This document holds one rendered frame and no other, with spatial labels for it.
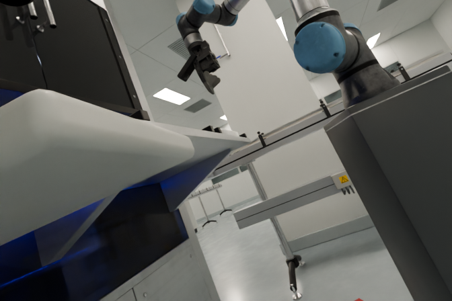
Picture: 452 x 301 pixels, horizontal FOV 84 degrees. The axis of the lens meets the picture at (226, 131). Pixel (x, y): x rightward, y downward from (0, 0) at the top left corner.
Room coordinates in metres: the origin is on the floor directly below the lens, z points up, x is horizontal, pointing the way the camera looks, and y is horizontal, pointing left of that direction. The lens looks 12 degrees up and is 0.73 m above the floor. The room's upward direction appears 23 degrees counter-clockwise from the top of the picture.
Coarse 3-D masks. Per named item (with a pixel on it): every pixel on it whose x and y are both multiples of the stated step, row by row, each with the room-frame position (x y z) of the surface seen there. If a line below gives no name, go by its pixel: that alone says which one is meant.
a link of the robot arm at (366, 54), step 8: (344, 24) 0.66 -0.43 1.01; (352, 24) 0.66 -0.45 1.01; (352, 32) 0.65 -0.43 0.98; (360, 32) 0.67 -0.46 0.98; (360, 40) 0.64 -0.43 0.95; (360, 48) 0.64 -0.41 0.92; (368, 48) 0.66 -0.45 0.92; (360, 56) 0.65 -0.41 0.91; (368, 56) 0.66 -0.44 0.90; (352, 64) 0.66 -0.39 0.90; (344, 72) 0.68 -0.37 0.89; (336, 80) 0.73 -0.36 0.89
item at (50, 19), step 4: (44, 0) 0.68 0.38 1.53; (44, 4) 0.68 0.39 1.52; (48, 4) 0.69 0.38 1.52; (44, 8) 0.69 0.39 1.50; (48, 8) 0.69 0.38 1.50; (48, 12) 0.69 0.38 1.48; (48, 16) 0.68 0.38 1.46; (52, 16) 0.69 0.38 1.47; (48, 20) 0.68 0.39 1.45; (52, 20) 0.69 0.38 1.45; (44, 24) 0.70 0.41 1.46; (52, 24) 0.69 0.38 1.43; (36, 28) 0.70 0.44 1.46; (40, 28) 0.71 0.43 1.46; (52, 28) 0.70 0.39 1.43
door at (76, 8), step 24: (48, 0) 0.78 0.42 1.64; (72, 0) 0.90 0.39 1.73; (48, 24) 0.75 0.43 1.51; (72, 24) 0.86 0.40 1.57; (96, 24) 1.00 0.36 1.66; (48, 48) 0.73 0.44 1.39; (72, 48) 0.82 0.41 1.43; (96, 48) 0.95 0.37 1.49; (48, 72) 0.70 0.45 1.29; (72, 72) 0.79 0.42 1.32; (96, 72) 0.90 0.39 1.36; (120, 72) 1.05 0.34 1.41; (96, 96) 0.86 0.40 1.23; (120, 96) 0.99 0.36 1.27
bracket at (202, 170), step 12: (216, 156) 0.95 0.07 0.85; (228, 156) 0.97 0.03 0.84; (192, 168) 0.98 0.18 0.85; (204, 168) 0.97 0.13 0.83; (216, 168) 0.98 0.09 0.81; (168, 180) 1.02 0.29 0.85; (180, 180) 1.00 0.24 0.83; (192, 180) 0.99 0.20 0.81; (204, 180) 1.00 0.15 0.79; (168, 192) 1.02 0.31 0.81; (180, 192) 1.01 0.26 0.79; (192, 192) 1.01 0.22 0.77; (168, 204) 1.03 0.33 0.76; (180, 204) 1.02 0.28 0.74
